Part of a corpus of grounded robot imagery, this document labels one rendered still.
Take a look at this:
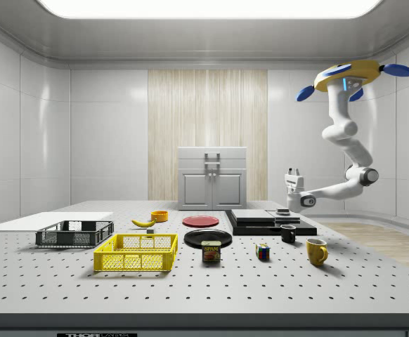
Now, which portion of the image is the black stove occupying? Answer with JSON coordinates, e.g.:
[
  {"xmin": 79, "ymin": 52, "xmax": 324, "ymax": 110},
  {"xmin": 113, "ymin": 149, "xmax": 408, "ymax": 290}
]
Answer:
[{"xmin": 224, "ymin": 208, "xmax": 318, "ymax": 237}]

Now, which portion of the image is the yellow basket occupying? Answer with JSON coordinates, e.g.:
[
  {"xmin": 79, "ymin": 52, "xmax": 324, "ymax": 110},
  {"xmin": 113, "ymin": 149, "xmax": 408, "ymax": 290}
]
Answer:
[{"xmin": 93, "ymin": 233, "xmax": 179, "ymax": 273}]

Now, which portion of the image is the white cabinet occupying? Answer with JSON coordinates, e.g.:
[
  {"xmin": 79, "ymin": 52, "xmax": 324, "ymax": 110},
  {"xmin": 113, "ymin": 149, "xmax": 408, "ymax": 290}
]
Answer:
[{"xmin": 177, "ymin": 146, "xmax": 247, "ymax": 211}]

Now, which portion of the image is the black mug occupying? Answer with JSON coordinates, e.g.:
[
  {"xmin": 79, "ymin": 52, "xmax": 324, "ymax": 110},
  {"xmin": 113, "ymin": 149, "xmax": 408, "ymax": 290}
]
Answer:
[{"xmin": 280, "ymin": 224, "xmax": 297, "ymax": 244}]

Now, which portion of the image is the banana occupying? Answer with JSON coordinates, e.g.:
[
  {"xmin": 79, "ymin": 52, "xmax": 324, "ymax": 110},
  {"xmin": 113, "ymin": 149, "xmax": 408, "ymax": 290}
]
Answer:
[{"xmin": 131, "ymin": 218, "xmax": 157, "ymax": 229}]

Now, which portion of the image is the puzzle cube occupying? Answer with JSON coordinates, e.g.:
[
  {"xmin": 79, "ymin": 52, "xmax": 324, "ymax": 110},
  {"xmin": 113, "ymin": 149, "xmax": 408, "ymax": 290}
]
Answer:
[{"xmin": 255, "ymin": 243, "xmax": 272, "ymax": 261}]

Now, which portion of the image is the drone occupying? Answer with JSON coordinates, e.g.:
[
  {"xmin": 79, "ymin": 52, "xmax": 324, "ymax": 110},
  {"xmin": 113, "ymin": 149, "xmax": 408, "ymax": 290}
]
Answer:
[{"xmin": 295, "ymin": 58, "xmax": 409, "ymax": 103}]

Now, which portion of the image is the black plate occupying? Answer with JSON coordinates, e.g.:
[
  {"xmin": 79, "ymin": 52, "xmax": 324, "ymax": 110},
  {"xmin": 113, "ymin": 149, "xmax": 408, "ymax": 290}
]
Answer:
[{"xmin": 183, "ymin": 229, "xmax": 233, "ymax": 249}]

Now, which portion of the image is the white board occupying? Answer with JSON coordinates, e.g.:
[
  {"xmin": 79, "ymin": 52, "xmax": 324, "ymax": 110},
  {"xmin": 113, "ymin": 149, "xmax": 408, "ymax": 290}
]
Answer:
[{"xmin": 0, "ymin": 211, "xmax": 115, "ymax": 232}]

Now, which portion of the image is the dark grey basket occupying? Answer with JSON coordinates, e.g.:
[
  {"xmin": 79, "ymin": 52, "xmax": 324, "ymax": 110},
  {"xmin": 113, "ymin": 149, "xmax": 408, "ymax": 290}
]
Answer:
[{"xmin": 35, "ymin": 220, "xmax": 115, "ymax": 249}]

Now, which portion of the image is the yellow mug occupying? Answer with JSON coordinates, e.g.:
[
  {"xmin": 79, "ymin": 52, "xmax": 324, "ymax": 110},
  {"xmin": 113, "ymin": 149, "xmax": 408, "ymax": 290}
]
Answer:
[{"xmin": 306, "ymin": 238, "xmax": 330, "ymax": 266}]

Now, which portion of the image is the red plate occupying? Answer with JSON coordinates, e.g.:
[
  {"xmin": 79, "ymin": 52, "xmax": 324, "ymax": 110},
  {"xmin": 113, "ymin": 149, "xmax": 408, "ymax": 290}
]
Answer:
[{"xmin": 182, "ymin": 215, "xmax": 220, "ymax": 227}]

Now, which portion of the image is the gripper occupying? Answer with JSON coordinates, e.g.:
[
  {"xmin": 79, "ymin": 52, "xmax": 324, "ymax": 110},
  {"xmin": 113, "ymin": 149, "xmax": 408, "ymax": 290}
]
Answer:
[{"xmin": 283, "ymin": 167, "xmax": 305, "ymax": 194}]

